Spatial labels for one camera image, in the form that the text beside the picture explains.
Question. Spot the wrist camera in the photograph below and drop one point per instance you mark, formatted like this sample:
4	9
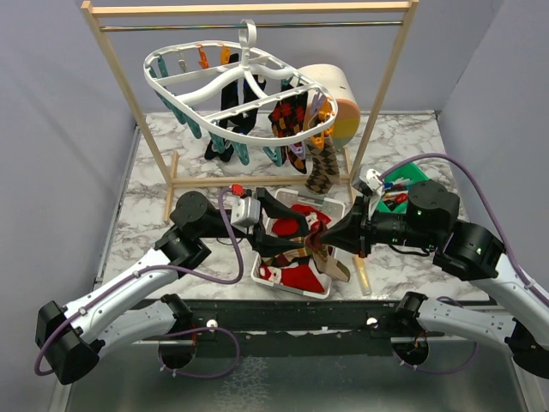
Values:
368	182
245	212

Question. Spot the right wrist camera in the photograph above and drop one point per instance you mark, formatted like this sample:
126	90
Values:
368	182

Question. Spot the beige brown argyle sock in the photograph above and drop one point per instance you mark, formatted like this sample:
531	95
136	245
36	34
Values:
325	170

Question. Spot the black metal base rail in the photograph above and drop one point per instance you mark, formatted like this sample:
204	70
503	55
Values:
262	328

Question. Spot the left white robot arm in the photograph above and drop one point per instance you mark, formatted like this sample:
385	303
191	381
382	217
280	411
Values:
72	338

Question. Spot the black red yellow argyle sock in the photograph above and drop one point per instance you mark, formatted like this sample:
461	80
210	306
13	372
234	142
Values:
288	116

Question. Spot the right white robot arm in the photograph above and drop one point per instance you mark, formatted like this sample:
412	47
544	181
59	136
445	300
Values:
466	251

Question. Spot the white oval clip hanger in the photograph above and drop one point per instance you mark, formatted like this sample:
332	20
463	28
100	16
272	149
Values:
228	89

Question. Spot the striped argyle sock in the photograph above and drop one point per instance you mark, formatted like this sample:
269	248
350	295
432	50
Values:
324	261

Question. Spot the yellow translucent tube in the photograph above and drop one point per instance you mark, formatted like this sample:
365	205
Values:
362	275

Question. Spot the red santa sock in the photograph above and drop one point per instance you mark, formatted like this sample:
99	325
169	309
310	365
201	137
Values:
300	277
289	227

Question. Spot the white perforated plastic basket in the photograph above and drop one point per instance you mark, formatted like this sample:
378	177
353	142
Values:
334	209

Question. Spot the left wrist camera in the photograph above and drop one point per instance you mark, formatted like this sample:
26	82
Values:
245	212

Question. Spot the green plastic bin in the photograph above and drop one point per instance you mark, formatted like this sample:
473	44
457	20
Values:
396	188

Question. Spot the wooden clothes rack frame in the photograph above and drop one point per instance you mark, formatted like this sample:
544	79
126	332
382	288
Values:
94	14

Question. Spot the cream cylindrical toy drum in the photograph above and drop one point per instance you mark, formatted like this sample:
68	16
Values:
348	116

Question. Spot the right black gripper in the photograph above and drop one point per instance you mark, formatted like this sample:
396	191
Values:
353	233

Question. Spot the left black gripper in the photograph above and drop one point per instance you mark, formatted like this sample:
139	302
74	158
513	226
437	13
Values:
268	245

